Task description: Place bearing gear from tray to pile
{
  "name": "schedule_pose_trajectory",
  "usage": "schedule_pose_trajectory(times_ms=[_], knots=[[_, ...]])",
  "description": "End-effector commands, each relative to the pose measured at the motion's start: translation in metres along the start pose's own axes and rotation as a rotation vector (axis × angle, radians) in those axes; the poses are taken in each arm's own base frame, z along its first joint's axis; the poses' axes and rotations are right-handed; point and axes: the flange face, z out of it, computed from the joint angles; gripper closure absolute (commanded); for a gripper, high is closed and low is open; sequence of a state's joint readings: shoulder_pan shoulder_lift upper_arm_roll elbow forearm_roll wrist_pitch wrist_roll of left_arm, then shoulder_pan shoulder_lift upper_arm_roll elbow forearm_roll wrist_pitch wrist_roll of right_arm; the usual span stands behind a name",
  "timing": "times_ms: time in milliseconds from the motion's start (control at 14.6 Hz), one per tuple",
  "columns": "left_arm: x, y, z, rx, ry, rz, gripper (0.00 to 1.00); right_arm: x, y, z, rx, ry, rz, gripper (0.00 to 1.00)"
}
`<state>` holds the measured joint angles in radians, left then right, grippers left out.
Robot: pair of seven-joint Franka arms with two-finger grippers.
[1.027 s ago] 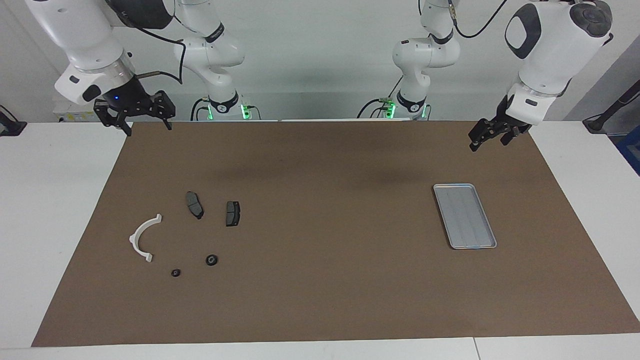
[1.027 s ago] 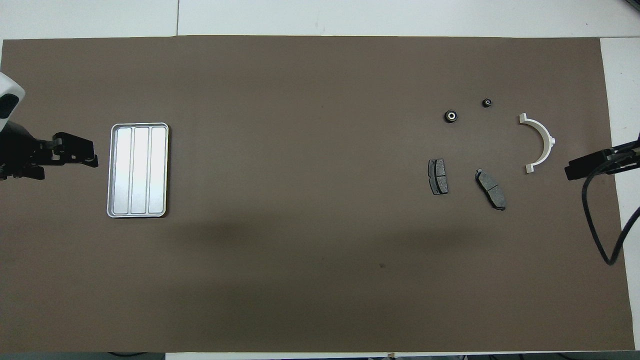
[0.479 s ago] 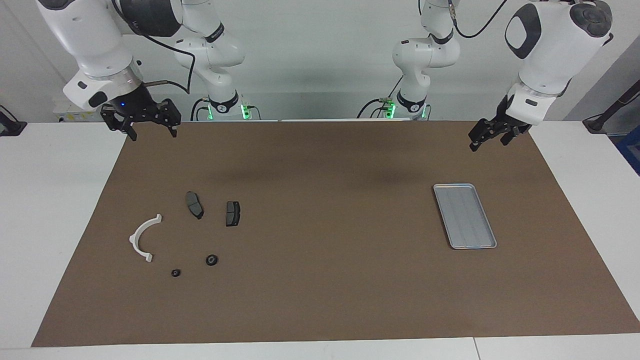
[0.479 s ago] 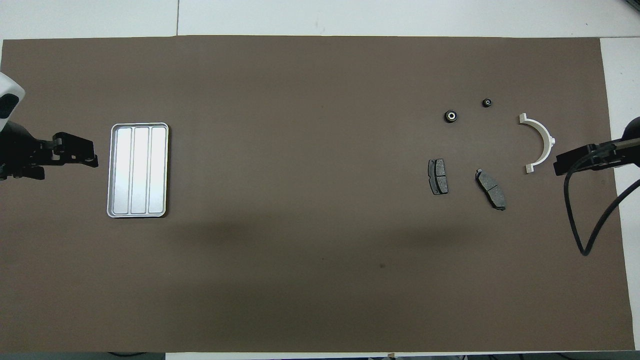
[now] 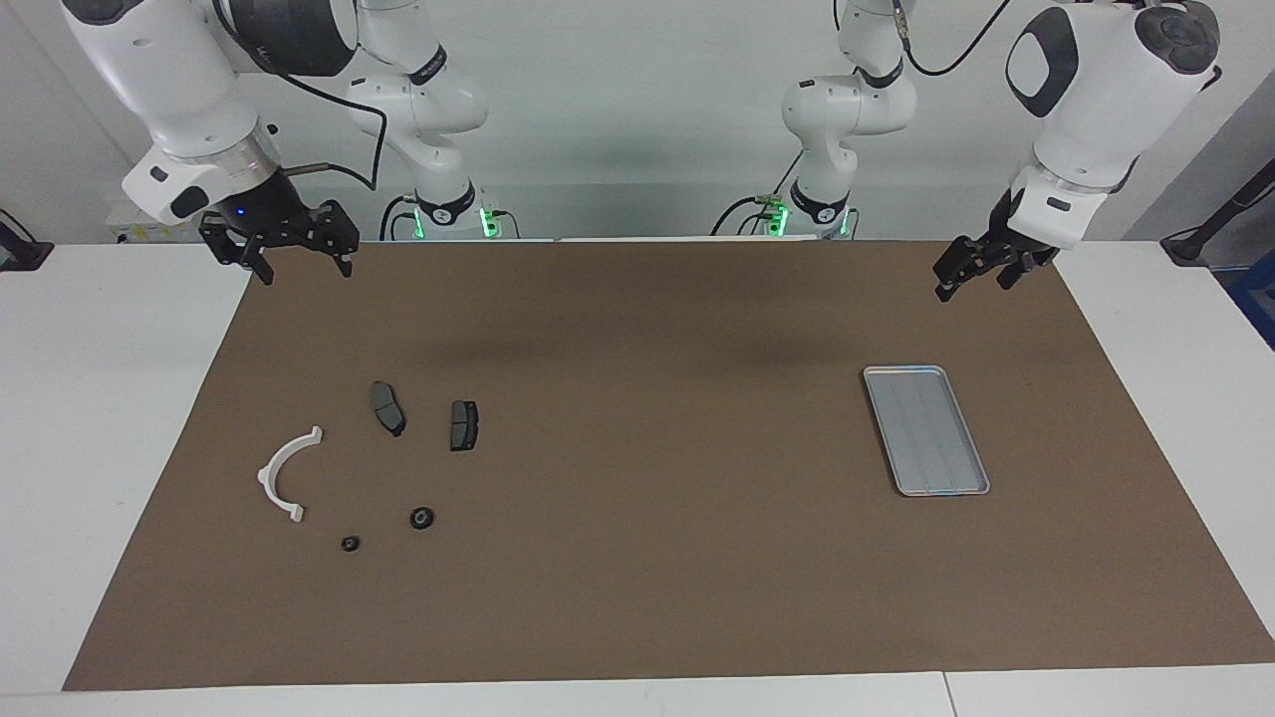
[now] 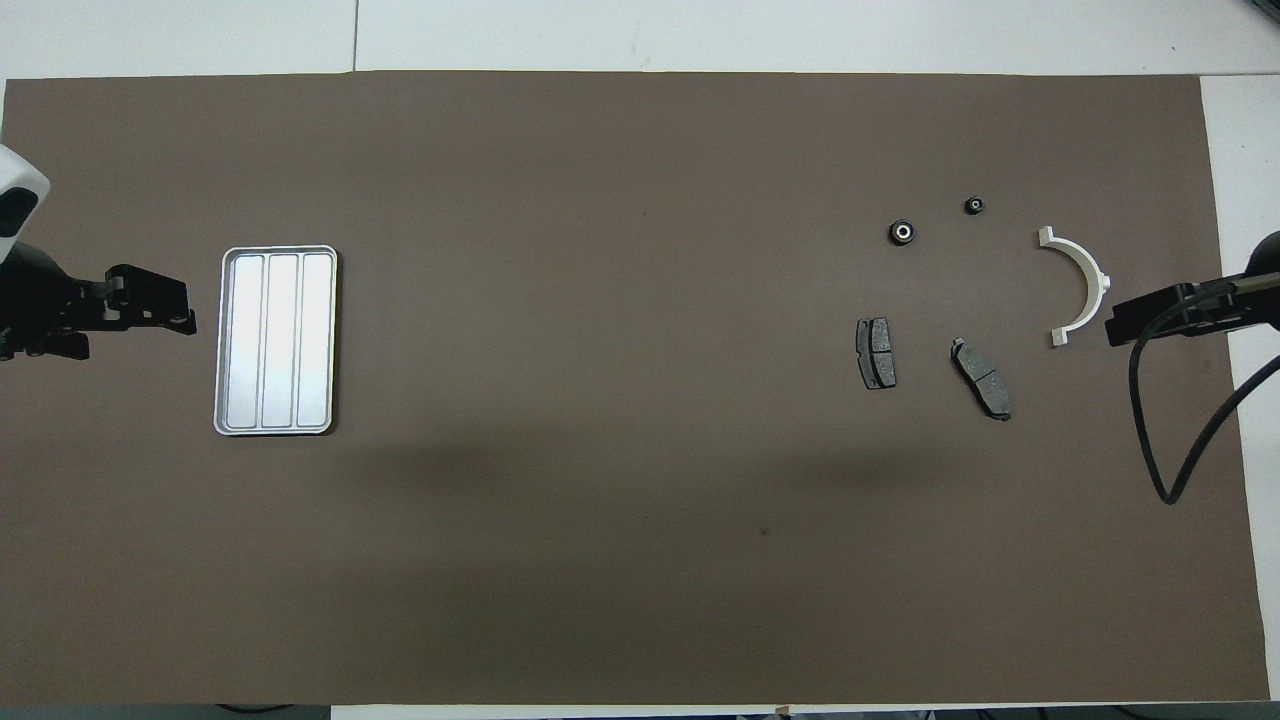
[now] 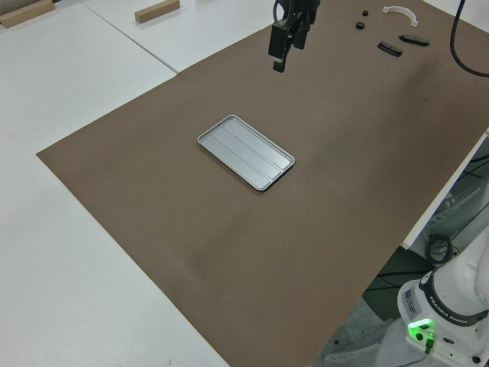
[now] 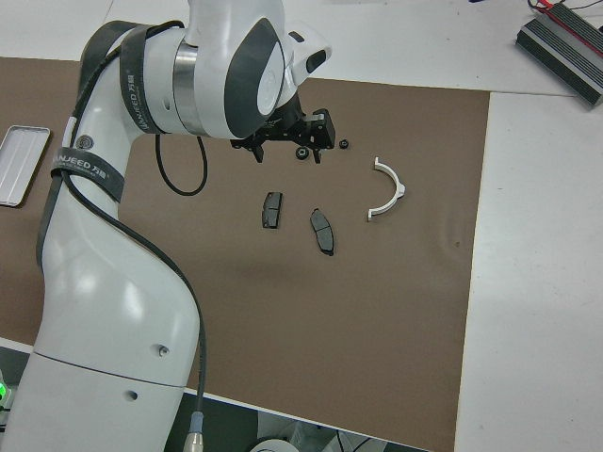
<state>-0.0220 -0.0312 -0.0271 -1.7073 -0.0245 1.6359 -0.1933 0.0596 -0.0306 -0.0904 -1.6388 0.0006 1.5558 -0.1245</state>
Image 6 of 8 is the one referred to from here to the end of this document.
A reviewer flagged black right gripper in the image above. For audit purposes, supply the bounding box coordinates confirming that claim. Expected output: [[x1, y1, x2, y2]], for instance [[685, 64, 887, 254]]
[[1105, 270, 1280, 348]]

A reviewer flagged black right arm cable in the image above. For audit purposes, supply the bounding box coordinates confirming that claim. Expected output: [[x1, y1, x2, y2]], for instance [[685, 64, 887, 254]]
[[1128, 272, 1280, 507]]

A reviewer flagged silver metal tray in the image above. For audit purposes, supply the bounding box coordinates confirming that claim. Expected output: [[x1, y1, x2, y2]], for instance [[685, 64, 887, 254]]
[[213, 245, 339, 437]]

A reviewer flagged white semicircular bracket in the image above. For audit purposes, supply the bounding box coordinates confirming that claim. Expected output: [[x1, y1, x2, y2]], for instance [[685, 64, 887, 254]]
[[1038, 227, 1112, 348]]

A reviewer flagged long grey brake pad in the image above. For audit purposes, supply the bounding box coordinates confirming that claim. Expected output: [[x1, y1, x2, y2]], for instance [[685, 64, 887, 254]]
[[950, 338, 1013, 423]]

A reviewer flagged brown table mat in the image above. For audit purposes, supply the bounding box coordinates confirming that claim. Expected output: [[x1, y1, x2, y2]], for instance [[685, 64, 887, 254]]
[[0, 70, 1271, 706]]

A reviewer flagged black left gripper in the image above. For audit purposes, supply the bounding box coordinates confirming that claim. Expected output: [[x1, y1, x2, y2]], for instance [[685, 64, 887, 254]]
[[0, 250, 198, 361]]

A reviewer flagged short grey brake pad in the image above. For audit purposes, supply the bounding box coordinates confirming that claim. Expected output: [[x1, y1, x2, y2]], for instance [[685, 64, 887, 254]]
[[855, 317, 898, 391]]

